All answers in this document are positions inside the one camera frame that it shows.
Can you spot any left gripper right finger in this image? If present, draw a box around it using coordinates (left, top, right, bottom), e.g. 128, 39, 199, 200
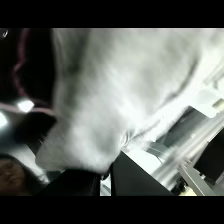
109, 150, 175, 197

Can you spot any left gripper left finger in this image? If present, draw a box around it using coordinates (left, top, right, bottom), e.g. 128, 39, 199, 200
42, 168, 102, 197

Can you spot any grey shirt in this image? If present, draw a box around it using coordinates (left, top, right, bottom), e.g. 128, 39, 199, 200
34, 28, 224, 175

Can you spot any silver frame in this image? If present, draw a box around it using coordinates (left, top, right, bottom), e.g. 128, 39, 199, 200
146, 111, 224, 197

